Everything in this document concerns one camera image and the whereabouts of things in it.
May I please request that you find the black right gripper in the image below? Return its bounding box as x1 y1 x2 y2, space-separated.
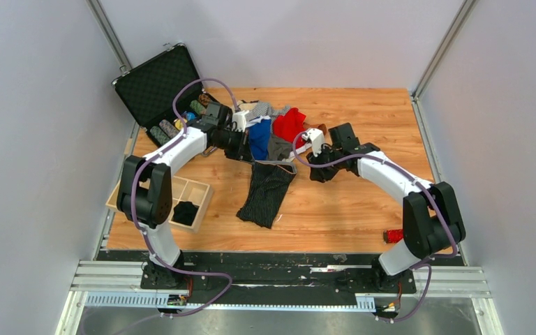
306 144 341 184

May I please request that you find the black aluminium poker chip case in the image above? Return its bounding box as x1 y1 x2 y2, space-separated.
112 43 217 147

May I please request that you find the brown underwear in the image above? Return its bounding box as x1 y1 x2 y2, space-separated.
304 123 328 137

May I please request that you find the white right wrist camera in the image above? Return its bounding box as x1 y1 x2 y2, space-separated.
302 128 325 157

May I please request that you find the grey striped underwear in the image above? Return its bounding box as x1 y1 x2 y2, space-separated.
246 101 292 121

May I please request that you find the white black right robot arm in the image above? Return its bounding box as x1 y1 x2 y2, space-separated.
298 123 466 292

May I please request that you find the red glitter lint roller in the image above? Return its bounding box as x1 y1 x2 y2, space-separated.
382 229 403 244

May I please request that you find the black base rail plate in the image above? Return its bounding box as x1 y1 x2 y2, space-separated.
96 249 465 306

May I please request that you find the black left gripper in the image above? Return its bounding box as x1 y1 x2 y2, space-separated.
213 127 255 165

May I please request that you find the red underwear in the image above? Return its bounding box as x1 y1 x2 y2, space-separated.
272 107 306 143

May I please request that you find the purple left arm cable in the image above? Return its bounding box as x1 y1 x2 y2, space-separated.
130 77 241 320

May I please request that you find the rolled black underwear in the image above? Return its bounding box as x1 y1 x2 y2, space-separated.
171 201 198 226

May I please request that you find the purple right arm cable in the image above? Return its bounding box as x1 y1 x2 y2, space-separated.
292 131 459 324

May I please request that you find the wooden compartment tray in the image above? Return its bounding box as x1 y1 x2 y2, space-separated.
106 177 214 237

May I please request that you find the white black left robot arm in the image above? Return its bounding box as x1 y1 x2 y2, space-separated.
117 101 250 288

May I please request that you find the blue underwear white waistband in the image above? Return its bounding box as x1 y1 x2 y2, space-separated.
248 119 271 161

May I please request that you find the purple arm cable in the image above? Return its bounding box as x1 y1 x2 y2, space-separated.
130 77 241 320
292 131 459 324

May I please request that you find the black pinstriped underwear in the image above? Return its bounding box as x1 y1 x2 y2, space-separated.
236 161 297 229

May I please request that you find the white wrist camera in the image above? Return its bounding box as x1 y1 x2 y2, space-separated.
231 110 250 133
302 128 325 157

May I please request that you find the grey-green underwear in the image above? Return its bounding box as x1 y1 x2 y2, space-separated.
266 134 292 161

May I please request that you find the beige underwear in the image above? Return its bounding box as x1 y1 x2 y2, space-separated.
237 101 258 111

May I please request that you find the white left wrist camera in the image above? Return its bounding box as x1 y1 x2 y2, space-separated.
231 110 250 133

